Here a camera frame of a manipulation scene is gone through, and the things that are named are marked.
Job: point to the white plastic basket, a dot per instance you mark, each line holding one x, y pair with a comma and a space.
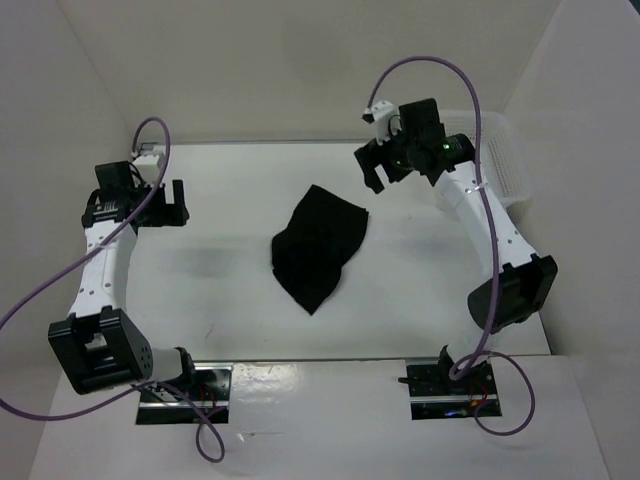
502, 160

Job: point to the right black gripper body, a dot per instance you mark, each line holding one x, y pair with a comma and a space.
397, 151

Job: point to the black skirt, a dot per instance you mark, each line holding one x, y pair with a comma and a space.
322, 235

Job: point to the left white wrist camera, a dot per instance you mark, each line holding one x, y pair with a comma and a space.
148, 161

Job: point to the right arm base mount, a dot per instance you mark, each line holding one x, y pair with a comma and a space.
434, 396

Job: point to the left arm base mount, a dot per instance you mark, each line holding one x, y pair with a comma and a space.
210, 393

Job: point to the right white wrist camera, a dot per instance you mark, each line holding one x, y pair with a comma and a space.
384, 117

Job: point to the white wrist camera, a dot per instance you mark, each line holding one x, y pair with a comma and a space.
384, 117
148, 161

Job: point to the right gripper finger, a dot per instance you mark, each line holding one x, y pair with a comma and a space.
372, 181
395, 174

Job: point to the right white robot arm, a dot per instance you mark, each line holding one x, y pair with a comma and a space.
518, 279

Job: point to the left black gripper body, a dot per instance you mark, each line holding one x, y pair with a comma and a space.
160, 213

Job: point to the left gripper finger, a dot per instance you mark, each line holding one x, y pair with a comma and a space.
152, 186
178, 192

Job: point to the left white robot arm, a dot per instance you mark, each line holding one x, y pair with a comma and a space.
98, 345

